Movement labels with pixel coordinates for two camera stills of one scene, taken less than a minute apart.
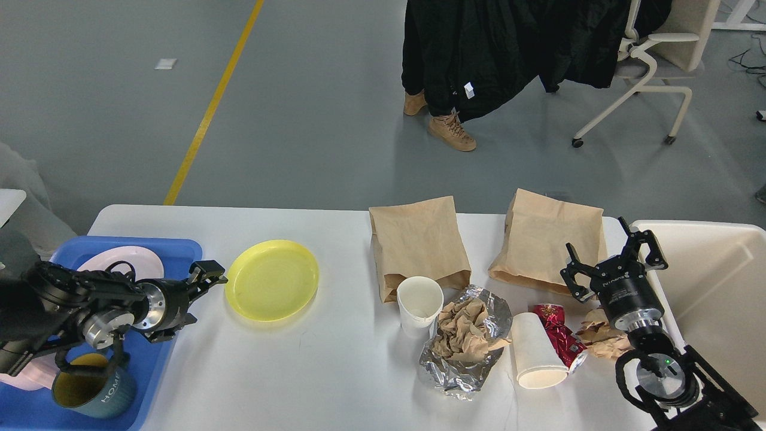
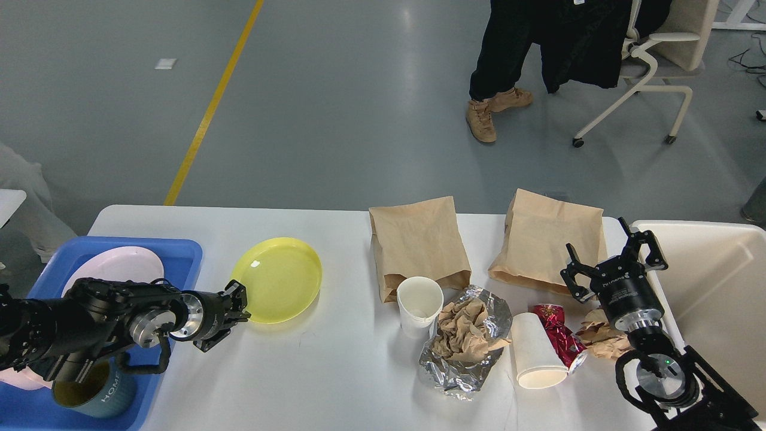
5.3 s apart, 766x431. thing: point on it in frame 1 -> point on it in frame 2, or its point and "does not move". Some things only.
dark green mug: x=94 y=385 does not move
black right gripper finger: x=655 y=260 does not move
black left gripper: x=168 y=301 -> x=204 y=315
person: x=440 y=91 -> x=513 y=26
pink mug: x=40 y=372 does not move
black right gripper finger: x=581 y=293 does not move
